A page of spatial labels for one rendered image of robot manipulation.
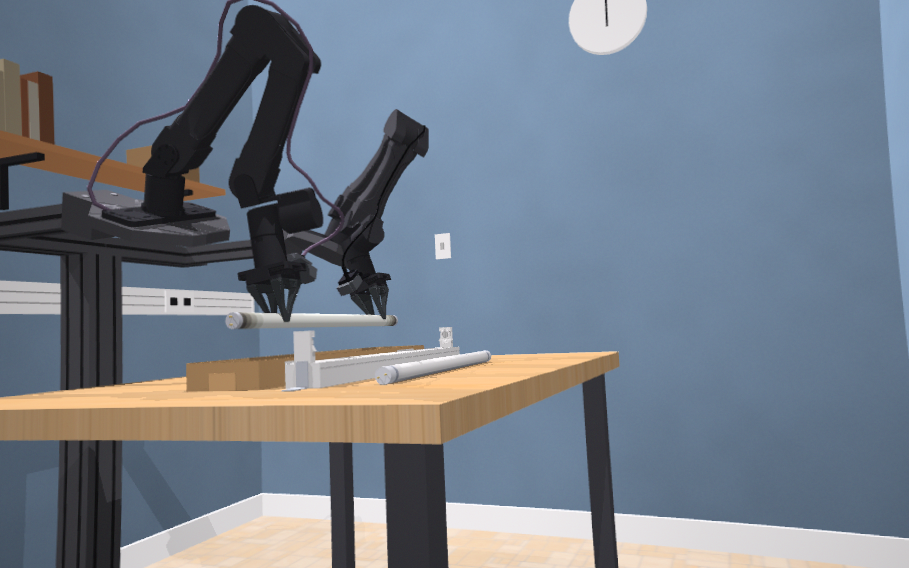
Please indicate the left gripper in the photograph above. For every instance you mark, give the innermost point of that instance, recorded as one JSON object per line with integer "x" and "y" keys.
{"x": 379, "y": 286}

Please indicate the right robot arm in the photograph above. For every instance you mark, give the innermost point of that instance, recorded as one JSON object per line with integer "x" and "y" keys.
{"x": 186, "y": 144}

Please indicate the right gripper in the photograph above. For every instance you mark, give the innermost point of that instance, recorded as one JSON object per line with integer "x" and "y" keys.
{"x": 268, "y": 255}

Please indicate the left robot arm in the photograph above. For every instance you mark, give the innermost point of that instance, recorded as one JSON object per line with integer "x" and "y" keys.
{"x": 359, "y": 201}

